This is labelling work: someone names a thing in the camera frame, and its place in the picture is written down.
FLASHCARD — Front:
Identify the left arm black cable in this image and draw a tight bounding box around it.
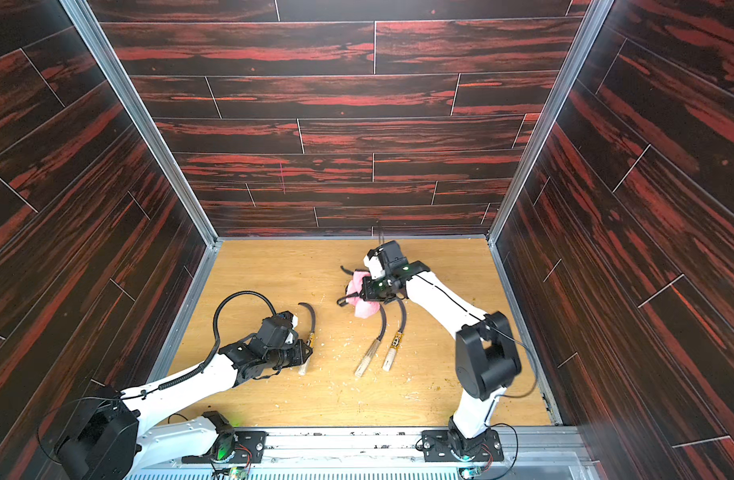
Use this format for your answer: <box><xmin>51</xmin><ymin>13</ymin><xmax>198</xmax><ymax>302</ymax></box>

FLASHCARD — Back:
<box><xmin>120</xmin><ymin>290</ymin><xmax>278</xmax><ymax>400</ymax></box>

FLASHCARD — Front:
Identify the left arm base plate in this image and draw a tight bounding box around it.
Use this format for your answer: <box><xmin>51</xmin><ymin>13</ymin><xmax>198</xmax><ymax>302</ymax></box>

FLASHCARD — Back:
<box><xmin>181</xmin><ymin>429</ymin><xmax>268</xmax><ymax>466</ymax></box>

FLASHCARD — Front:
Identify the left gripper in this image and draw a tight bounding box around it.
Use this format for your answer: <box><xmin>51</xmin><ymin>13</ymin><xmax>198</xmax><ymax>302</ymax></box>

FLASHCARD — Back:
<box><xmin>265</xmin><ymin>338</ymin><xmax>317</xmax><ymax>371</ymax></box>

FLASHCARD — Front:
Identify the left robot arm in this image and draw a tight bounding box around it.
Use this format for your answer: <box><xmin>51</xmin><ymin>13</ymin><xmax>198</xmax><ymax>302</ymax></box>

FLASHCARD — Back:
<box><xmin>53</xmin><ymin>311</ymin><xmax>312</xmax><ymax>479</ymax></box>

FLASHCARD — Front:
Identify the aluminium front rail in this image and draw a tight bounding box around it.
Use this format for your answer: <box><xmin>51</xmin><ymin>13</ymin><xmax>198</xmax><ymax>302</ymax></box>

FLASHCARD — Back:
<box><xmin>126</xmin><ymin>426</ymin><xmax>602</xmax><ymax>479</ymax></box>

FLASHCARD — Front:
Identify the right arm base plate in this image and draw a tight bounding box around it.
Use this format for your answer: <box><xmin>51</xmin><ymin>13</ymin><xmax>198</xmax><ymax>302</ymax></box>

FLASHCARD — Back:
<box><xmin>415</xmin><ymin>429</ymin><xmax>504</xmax><ymax>462</ymax></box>

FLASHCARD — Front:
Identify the small sickle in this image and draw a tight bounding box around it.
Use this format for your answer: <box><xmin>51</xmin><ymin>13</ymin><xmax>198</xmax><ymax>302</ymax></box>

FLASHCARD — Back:
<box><xmin>298</xmin><ymin>302</ymin><xmax>316</xmax><ymax>376</ymax></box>
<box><xmin>354</xmin><ymin>305</ymin><xmax>387</xmax><ymax>378</ymax></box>
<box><xmin>382</xmin><ymin>299</ymin><xmax>407</xmax><ymax>372</ymax></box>

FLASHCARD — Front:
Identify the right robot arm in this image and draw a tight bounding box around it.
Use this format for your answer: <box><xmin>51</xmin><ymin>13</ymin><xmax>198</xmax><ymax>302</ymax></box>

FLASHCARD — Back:
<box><xmin>337</xmin><ymin>241</ymin><xmax>522</xmax><ymax>461</ymax></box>

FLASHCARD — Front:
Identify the pink rag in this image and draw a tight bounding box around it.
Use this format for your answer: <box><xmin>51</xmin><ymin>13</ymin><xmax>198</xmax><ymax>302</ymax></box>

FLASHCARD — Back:
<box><xmin>336</xmin><ymin>266</ymin><xmax>379</xmax><ymax>319</ymax></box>

